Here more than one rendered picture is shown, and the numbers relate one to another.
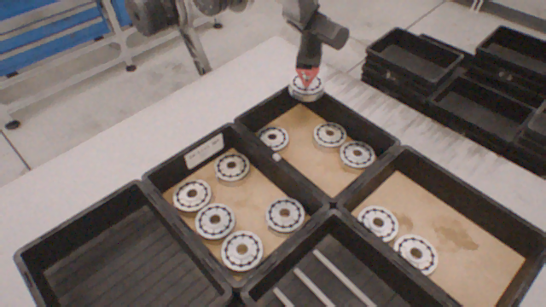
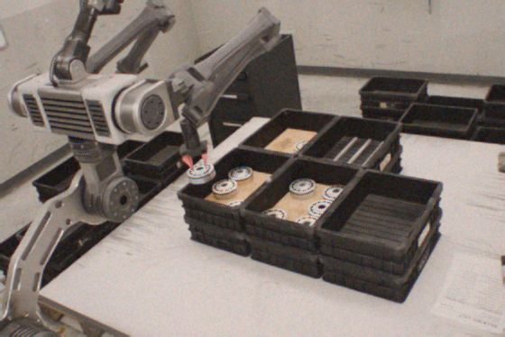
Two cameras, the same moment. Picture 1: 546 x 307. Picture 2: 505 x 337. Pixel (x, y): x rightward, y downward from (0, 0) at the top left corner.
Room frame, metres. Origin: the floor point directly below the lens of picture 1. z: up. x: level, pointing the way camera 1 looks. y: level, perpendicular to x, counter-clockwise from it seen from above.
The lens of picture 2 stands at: (0.86, 1.70, 1.93)
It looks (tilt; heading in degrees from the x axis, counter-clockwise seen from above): 28 degrees down; 263
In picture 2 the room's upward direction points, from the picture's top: 11 degrees counter-clockwise
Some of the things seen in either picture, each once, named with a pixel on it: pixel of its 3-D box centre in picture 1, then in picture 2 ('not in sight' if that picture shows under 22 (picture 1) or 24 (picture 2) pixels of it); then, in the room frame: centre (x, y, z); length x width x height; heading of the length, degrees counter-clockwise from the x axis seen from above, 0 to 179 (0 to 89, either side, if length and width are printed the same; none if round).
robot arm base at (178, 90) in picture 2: not in sight; (169, 94); (0.88, 0.30, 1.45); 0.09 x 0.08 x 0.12; 136
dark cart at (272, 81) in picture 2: not in sight; (254, 104); (0.33, -1.92, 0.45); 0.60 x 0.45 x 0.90; 46
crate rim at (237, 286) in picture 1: (233, 193); (304, 191); (0.50, 0.11, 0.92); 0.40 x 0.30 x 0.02; 43
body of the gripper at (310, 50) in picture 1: (310, 45); (192, 141); (0.84, -0.09, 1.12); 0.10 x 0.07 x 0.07; 170
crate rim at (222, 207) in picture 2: (314, 133); (236, 177); (0.71, -0.11, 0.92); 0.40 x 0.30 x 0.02; 43
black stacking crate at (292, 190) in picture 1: (235, 203); (305, 203); (0.50, 0.11, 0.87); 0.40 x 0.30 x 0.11; 43
